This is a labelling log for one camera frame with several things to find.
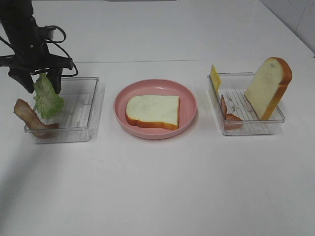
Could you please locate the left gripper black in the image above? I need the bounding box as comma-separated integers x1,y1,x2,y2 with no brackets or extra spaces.
0,24,74,94

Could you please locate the green lettuce leaf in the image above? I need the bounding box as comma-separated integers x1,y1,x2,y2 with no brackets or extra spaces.
34,73,65,119

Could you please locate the bacon strip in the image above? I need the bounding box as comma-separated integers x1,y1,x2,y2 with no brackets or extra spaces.
13,98,59,139
220,95,243,130

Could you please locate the bread slice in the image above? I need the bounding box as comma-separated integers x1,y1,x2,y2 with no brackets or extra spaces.
125,94,180,130
244,57,292,120

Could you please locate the yellow cheese slice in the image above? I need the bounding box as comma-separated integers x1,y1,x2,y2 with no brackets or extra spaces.
210,64,221,93

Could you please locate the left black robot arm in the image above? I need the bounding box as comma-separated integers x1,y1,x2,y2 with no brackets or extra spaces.
0,0,76,94

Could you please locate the left clear plastic tray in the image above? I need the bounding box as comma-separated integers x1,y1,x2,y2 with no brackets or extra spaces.
24,77,104,144

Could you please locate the clear plastic tray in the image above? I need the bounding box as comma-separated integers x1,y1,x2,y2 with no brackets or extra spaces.
24,77,104,144
208,72,285,136

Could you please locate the pink round plate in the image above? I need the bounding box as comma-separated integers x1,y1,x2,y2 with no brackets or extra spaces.
114,79,197,140

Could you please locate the right clear plastic tray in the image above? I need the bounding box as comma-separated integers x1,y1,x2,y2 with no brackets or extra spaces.
208,72,285,136

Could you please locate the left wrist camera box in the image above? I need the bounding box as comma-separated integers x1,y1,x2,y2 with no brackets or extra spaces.
40,26,56,40

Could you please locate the left black cable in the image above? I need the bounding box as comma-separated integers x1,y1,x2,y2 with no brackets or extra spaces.
0,25,79,78

